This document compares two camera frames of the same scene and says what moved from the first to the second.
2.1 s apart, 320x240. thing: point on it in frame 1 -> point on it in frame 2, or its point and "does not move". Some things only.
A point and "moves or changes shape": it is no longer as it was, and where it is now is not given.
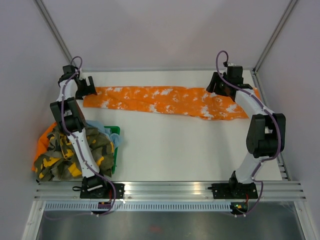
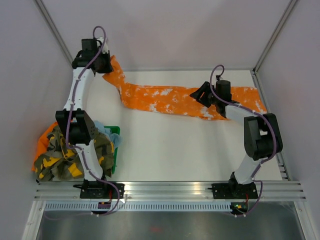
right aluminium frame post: (281, 22) does not move
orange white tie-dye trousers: (185, 101) moves or changes shape
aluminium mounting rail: (294, 190) does not move
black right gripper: (215, 79) -> (206, 87)
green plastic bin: (114, 129) does not move
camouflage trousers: (59, 160) does not move
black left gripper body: (80, 92) -> (103, 63)
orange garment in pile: (43, 143) does not move
